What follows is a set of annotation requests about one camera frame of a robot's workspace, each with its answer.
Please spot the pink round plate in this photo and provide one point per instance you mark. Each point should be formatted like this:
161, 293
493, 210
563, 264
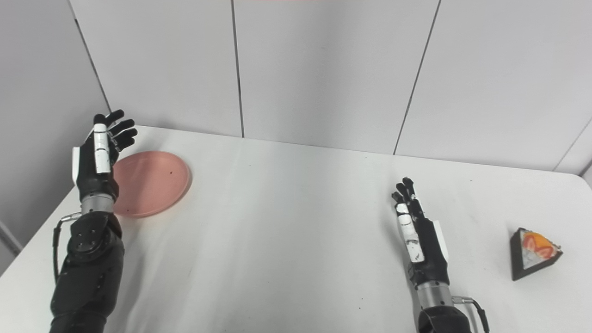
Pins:
152, 182

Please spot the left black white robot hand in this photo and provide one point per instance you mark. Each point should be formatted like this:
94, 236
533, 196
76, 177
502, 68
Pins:
95, 166

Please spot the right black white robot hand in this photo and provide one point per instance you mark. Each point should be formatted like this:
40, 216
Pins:
428, 249

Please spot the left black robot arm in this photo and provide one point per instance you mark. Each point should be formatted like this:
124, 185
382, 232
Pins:
88, 268

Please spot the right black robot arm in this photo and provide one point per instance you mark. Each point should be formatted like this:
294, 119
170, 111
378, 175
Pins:
439, 312

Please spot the cake slice with fruit topping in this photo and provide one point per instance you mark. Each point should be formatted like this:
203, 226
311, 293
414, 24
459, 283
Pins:
532, 253

